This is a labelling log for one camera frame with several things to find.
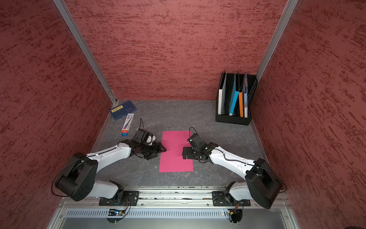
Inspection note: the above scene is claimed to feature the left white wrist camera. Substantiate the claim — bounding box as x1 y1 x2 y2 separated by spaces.
132 128 156 146

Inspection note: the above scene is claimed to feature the aluminium corner post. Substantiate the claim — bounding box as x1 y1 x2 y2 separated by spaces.
53 0 118 106
256 0 299 82

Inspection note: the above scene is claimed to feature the left controller board with wires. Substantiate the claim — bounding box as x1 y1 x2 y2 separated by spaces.
107 198 131 224

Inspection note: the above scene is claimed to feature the left aluminium corner post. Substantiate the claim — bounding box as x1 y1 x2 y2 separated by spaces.
53 0 118 106

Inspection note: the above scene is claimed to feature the orange book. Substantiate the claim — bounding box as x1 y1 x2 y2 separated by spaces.
238 92 244 117

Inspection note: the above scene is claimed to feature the right controller board with wires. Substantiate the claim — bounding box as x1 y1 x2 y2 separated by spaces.
228 204 243 224

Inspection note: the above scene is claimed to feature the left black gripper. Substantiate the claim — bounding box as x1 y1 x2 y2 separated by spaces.
140 142 166 159

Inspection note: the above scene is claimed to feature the dark blue box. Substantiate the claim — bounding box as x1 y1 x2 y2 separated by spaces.
110 101 136 120

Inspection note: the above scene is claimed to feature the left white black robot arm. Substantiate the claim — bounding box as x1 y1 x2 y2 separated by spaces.
51 140 166 206

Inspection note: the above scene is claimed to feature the white book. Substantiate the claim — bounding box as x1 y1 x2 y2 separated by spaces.
217 71 227 115

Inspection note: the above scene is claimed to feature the black mesh file organizer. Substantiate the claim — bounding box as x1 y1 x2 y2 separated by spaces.
215 73 258 126

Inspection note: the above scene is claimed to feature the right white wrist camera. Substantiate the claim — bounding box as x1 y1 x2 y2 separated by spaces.
187 133 207 151

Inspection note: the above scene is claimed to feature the blue magazine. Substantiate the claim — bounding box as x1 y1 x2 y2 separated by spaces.
244 73 248 118

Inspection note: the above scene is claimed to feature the pink rectangular paper sheet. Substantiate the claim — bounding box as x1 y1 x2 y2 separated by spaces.
159 131 193 173

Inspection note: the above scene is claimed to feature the controller board with wires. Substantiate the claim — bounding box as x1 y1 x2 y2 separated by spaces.
228 204 243 224
107 198 131 224

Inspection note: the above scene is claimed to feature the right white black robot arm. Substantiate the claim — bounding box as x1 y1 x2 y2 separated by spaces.
182 144 287 209

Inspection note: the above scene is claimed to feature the teal folder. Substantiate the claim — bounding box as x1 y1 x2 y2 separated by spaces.
229 72 239 116

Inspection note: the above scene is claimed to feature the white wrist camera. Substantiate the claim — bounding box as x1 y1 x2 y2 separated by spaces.
132 128 156 146
187 133 207 151

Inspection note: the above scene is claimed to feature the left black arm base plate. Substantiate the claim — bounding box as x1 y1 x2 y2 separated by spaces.
99 191 140 207

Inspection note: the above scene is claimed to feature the right aluminium corner post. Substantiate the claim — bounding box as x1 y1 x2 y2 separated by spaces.
256 0 299 82

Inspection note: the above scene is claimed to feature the aluminium rail frame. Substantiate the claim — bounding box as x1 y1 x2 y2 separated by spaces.
49 187 299 229

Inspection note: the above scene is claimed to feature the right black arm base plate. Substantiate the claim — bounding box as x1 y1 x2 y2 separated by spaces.
212 191 251 207

